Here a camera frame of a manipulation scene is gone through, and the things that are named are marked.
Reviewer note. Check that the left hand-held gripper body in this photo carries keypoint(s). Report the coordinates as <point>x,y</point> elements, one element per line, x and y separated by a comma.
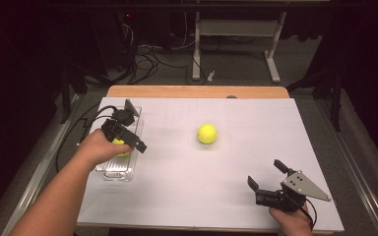
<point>118,129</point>

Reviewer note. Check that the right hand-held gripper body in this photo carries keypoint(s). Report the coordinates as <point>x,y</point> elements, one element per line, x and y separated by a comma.
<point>303,187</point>

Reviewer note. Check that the yellow tennis ball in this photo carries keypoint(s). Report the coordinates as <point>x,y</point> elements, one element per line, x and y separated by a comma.
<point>118,141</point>
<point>207,134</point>

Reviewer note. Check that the clear plastic container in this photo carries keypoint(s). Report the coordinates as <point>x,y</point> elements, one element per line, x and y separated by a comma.
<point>118,172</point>

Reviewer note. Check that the person's left hand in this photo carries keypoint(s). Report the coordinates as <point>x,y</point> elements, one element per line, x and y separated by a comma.
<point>100,149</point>

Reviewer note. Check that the person's right hand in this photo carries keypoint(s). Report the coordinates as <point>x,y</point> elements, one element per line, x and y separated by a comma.
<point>293,223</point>

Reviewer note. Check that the white board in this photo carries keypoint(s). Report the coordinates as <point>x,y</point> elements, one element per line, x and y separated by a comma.
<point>210,183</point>

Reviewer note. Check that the black metal stand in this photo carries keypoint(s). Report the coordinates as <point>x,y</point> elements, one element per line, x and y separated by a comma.
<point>66,98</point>
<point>335,105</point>

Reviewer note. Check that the wooden table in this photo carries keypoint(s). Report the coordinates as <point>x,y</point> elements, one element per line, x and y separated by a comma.
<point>177,91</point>

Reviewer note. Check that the dark computer tower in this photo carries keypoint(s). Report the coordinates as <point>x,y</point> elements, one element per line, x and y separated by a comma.
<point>111,39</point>

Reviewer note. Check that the small white floor object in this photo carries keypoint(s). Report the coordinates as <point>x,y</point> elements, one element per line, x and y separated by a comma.
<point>211,75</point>

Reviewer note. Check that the aluminium floor rail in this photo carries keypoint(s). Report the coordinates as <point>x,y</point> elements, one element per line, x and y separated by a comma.
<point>357,183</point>
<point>36,177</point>

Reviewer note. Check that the white metal stand frame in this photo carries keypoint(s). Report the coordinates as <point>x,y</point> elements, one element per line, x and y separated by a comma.
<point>236,28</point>

